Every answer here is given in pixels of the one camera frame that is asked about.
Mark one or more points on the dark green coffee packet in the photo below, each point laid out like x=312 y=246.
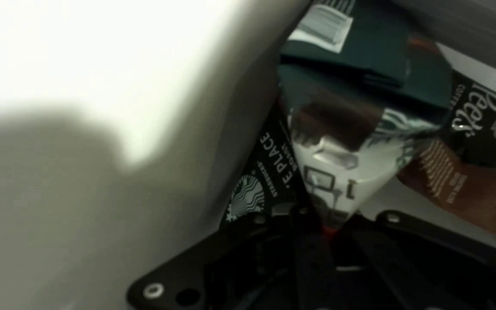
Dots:
x=345 y=115

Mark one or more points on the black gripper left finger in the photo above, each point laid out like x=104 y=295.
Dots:
x=248 y=259

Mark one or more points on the brown coffee bag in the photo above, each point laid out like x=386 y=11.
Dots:
x=477 y=173

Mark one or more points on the white wall cupboard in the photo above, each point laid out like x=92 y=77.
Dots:
x=86 y=201

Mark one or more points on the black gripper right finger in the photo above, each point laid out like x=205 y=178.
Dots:
x=426 y=264

